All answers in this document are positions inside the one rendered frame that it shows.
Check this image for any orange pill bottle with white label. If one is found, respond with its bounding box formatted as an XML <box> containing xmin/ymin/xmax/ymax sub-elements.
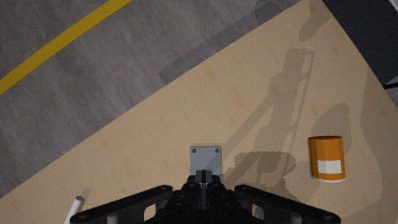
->
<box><xmin>308</xmin><ymin>136</ymin><xmax>346</xmax><ymax>182</ymax></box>

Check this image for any white toilet paper roll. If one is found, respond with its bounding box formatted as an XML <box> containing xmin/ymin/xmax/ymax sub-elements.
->
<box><xmin>253</xmin><ymin>206</ymin><xmax>264</xmax><ymax>221</ymax></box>

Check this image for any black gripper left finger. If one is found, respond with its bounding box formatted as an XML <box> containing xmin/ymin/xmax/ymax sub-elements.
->
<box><xmin>70</xmin><ymin>170</ymin><xmax>204</xmax><ymax>224</ymax></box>

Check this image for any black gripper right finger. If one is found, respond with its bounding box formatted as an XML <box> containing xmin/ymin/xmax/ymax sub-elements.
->
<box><xmin>204</xmin><ymin>170</ymin><xmax>341</xmax><ymax>224</ymax></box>

